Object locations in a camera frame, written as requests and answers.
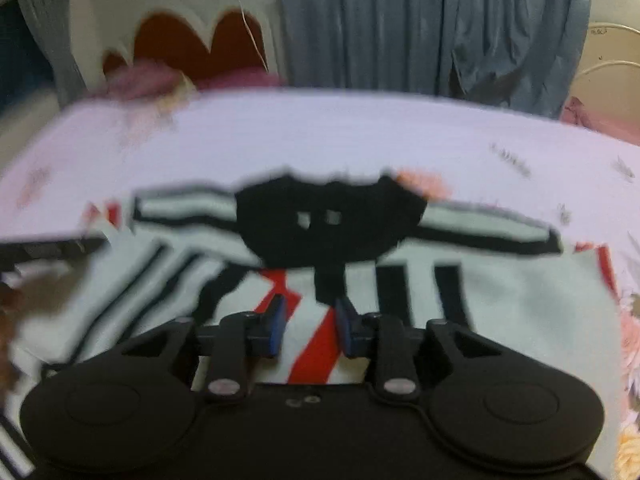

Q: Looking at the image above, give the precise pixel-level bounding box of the floral lilac bedsheet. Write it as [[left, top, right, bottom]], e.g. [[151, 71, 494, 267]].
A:
[[0, 87, 640, 480]]

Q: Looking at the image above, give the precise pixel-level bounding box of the red and white headboard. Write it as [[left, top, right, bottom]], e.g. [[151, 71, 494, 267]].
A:
[[67, 0, 288, 93]]

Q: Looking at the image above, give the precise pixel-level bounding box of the person's left hand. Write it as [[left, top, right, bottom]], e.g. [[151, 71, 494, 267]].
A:
[[0, 262, 83, 393]]

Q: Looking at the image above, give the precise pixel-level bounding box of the grey curtain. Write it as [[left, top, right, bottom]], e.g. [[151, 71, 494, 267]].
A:
[[276, 0, 593, 120], [10, 0, 88, 106]]

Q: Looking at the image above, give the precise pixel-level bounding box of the cream arched cabinet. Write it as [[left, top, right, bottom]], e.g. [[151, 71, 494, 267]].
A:
[[570, 22, 640, 133]]

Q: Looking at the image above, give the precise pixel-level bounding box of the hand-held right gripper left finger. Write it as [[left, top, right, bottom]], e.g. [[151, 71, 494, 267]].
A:
[[117, 294, 287, 403]]

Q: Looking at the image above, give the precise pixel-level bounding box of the pink pillow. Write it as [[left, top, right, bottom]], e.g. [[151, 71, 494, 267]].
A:
[[102, 60, 283, 101]]

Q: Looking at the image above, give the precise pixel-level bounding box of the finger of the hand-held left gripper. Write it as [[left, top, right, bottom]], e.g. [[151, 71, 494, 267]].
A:
[[0, 235, 112, 272]]

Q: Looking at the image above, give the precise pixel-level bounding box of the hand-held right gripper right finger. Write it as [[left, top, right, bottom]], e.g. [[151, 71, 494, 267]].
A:
[[334, 297, 497, 405]]

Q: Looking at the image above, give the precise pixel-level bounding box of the black white red striped shirt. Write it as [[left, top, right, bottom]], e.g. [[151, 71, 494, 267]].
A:
[[0, 174, 623, 478]]

